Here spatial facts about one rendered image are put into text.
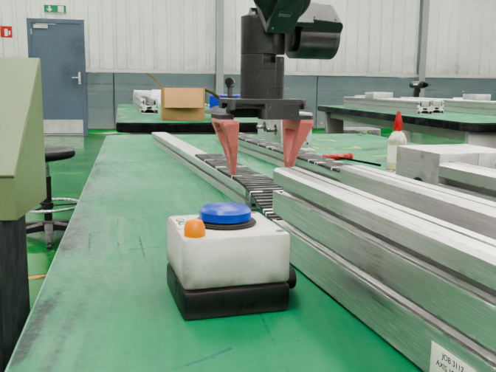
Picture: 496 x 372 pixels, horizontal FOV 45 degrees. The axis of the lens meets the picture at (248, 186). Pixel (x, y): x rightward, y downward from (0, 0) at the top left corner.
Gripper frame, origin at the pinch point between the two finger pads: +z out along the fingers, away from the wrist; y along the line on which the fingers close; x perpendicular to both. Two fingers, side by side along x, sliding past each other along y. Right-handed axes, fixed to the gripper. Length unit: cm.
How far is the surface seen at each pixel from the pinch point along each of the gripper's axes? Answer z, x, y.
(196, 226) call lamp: -1.1, -34.8, -16.5
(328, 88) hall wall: -5, 1036, 493
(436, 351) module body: 3.7, -47.8, -5.7
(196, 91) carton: -8, 199, 35
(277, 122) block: -1, 76, 30
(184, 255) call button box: 0.9, -35.0, -17.4
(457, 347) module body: 2.7, -49.5, -5.7
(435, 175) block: -1.3, -19.0, 13.8
